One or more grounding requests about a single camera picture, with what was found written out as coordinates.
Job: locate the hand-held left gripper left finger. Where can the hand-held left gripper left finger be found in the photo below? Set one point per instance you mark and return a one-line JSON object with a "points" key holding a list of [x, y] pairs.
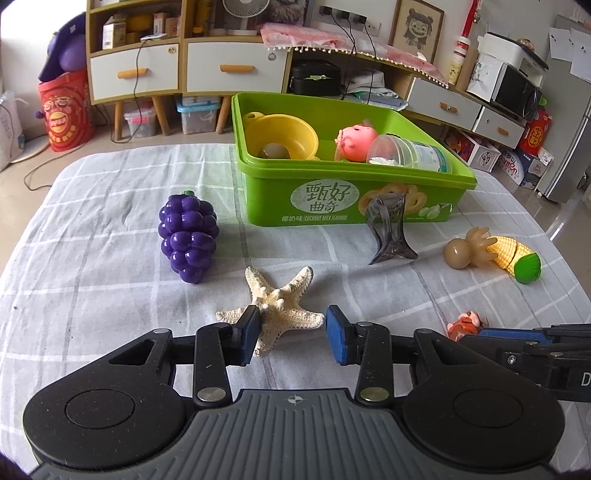
{"points": [[251, 334]]}

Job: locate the red gift box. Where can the red gift box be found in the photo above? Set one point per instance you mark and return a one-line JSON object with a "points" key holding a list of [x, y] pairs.
{"points": [[535, 131]]}

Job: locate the black microwave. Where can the black microwave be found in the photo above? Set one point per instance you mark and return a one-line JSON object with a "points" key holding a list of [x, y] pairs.
{"points": [[515, 92]]}

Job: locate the small amber rubber hand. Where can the small amber rubber hand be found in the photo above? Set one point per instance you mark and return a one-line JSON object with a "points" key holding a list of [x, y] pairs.
{"points": [[461, 251]]}

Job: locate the stacked paper cups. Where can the stacked paper cups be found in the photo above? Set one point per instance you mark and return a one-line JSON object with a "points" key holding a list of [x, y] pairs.
{"points": [[459, 60]]}

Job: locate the white and red carton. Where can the white and red carton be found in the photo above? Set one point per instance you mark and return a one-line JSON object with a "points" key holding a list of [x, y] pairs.
{"points": [[526, 168]]}

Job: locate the dark translucent hair claw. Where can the dark translucent hair claw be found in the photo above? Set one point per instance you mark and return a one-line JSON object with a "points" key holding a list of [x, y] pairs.
{"points": [[388, 230]]}

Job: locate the black case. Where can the black case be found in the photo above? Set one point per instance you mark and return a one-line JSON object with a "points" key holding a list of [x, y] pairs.
{"points": [[316, 76]]}

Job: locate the framed cartoon picture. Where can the framed cartoon picture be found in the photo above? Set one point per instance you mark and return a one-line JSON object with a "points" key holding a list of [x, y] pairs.
{"points": [[415, 27]]}

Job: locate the clear cotton swab jar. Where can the clear cotton swab jar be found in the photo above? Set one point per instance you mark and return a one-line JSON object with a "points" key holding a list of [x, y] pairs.
{"points": [[411, 154]]}

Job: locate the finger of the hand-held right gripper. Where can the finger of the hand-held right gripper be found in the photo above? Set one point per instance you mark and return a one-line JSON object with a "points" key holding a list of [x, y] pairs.
{"points": [[508, 357], [517, 331]]}

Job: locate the small red toy figure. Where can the small red toy figure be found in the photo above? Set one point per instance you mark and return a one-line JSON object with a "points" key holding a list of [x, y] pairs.
{"points": [[464, 325]]}

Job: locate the red printed bucket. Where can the red printed bucket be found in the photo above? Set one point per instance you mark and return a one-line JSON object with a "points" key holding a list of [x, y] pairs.
{"points": [[64, 115]]}

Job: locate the low wooden cabinet white drawers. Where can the low wooden cabinet white drawers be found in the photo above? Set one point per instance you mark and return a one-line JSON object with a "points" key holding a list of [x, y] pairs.
{"points": [[443, 106]]}

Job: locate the clear storage box red lid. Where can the clear storage box red lid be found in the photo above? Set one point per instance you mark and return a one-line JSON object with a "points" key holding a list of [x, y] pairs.
{"points": [[141, 122]]}

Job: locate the white patterned box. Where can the white patterned box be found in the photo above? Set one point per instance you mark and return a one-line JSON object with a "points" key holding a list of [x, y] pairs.
{"points": [[473, 150]]}

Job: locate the yellow toy pot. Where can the yellow toy pot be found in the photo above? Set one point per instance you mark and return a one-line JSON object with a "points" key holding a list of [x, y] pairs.
{"points": [[295, 131]]}

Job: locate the yellow toy corn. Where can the yellow toy corn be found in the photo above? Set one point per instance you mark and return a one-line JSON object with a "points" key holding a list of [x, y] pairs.
{"points": [[515, 256]]}

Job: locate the green plastic box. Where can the green plastic box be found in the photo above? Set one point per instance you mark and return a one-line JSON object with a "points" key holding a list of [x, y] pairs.
{"points": [[277, 194]]}

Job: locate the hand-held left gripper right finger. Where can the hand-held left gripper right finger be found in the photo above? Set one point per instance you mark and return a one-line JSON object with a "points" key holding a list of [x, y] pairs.
{"points": [[339, 334]]}

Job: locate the large amber rubber hand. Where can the large amber rubber hand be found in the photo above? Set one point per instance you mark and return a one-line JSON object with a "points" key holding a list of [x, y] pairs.
{"points": [[275, 150]]}

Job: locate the pink lace cloth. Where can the pink lace cloth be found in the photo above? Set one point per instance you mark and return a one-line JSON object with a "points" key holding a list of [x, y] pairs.
{"points": [[323, 37]]}

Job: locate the wooden cabinet with white drawers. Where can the wooden cabinet with white drawers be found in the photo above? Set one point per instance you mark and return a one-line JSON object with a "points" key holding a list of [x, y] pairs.
{"points": [[194, 69]]}

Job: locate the purple plush toy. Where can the purple plush toy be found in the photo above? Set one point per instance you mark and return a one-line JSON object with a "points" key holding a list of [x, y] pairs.
{"points": [[64, 46]]}

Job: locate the purple toy grapes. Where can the purple toy grapes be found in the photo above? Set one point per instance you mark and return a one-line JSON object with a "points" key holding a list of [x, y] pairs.
{"points": [[187, 240]]}

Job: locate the white table fan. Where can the white table fan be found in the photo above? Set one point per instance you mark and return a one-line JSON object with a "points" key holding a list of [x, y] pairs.
{"points": [[244, 14]]}

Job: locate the pink toy pig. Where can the pink toy pig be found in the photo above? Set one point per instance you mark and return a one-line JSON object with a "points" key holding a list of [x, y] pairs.
{"points": [[358, 141]]}

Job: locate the grey refrigerator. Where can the grey refrigerator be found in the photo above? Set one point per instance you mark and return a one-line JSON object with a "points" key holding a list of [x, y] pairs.
{"points": [[570, 115]]}

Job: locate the white starfish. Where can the white starfish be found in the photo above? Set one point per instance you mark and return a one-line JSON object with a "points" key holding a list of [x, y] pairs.
{"points": [[277, 309]]}

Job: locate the clear storage box blue lid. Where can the clear storage box blue lid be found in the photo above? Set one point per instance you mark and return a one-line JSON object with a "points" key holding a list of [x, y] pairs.
{"points": [[198, 117]]}

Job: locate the white shopping bag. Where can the white shopping bag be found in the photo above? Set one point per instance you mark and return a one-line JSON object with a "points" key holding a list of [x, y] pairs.
{"points": [[9, 134]]}

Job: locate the grey checked cloth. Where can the grey checked cloth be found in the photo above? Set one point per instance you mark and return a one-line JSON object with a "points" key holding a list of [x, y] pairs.
{"points": [[101, 277]]}

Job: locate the white power strip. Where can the white power strip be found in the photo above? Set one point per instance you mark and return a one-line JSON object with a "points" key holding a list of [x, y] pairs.
{"points": [[351, 18]]}

